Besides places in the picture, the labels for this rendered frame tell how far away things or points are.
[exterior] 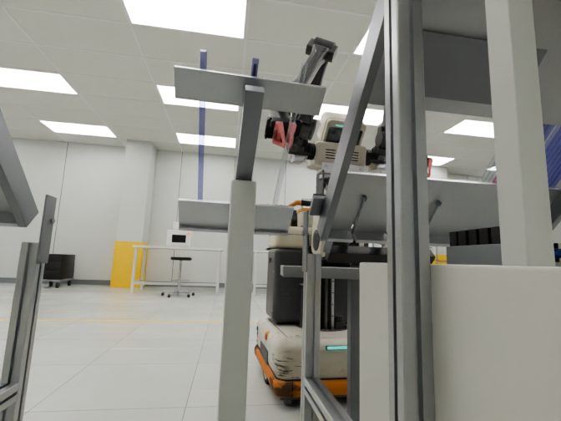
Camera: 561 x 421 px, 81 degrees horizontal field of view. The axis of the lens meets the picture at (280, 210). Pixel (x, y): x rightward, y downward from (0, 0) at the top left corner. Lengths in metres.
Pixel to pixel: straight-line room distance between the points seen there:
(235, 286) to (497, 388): 0.54
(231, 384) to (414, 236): 0.54
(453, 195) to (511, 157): 0.66
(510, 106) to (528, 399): 0.27
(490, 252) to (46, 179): 8.39
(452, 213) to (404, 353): 0.69
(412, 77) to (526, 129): 0.19
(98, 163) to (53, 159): 0.92
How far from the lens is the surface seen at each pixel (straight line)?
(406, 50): 0.55
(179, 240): 6.24
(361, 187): 0.91
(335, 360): 1.61
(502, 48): 0.44
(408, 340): 0.46
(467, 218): 1.13
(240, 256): 0.79
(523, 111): 0.41
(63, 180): 8.45
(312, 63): 1.28
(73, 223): 8.21
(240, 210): 0.79
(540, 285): 0.36
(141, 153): 7.56
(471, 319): 0.42
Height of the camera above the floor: 0.62
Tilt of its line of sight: 9 degrees up
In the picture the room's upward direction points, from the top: 2 degrees clockwise
